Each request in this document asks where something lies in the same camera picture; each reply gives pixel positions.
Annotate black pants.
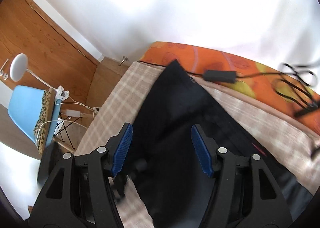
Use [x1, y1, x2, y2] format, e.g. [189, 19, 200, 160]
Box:
[122, 61, 319, 227]

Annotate plaid beige bed blanket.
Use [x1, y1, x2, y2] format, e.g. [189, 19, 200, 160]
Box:
[76, 62, 319, 227]

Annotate leopard print cushion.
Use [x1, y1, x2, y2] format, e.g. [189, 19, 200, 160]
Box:
[33, 88, 55, 155]

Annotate white power adapter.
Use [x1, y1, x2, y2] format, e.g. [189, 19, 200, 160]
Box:
[60, 109, 82, 118]

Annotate light blue chair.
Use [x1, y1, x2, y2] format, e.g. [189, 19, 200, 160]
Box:
[8, 85, 62, 147]

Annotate orange floral bed sheet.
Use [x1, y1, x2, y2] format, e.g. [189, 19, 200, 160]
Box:
[140, 42, 319, 133]

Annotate white clip desk lamp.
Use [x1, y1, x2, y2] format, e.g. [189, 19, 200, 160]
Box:
[9, 53, 70, 101]

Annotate wooden door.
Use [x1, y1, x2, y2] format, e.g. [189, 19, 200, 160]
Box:
[1, 0, 97, 103]

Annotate white charger cable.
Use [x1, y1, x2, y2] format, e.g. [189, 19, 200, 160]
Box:
[35, 95, 97, 144]

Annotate black ring light cable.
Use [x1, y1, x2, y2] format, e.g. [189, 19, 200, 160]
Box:
[137, 60, 320, 119]

